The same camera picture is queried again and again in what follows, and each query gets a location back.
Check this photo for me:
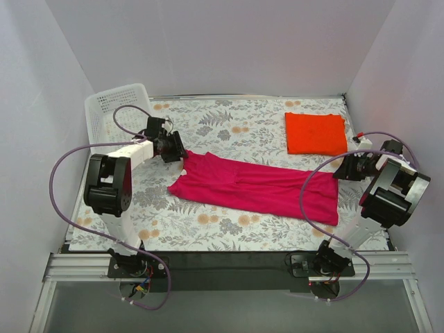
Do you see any white plastic basket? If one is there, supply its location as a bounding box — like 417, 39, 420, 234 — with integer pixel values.
85, 83, 155, 144

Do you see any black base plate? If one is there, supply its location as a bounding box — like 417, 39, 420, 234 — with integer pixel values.
107, 252, 355, 292

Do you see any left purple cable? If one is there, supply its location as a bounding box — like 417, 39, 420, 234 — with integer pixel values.
49, 104, 173, 311

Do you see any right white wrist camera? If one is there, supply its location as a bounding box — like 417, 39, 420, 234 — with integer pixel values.
352, 133, 373, 150

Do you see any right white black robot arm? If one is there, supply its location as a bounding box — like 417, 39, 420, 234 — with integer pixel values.
313, 139, 431, 276

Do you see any magenta t shirt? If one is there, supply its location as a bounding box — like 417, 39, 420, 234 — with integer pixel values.
168, 152, 339, 226

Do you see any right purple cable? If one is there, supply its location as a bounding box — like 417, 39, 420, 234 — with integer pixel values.
299, 131, 419, 302

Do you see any purple cable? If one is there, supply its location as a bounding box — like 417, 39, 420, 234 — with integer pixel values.
299, 131, 419, 302
49, 104, 173, 311

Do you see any aluminium frame rail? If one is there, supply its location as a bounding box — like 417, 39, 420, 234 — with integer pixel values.
29, 253, 110, 332

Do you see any folded orange t shirt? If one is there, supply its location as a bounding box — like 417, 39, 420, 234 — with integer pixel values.
284, 112, 348, 156

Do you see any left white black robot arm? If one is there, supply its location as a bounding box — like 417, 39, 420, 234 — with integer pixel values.
83, 117, 187, 278

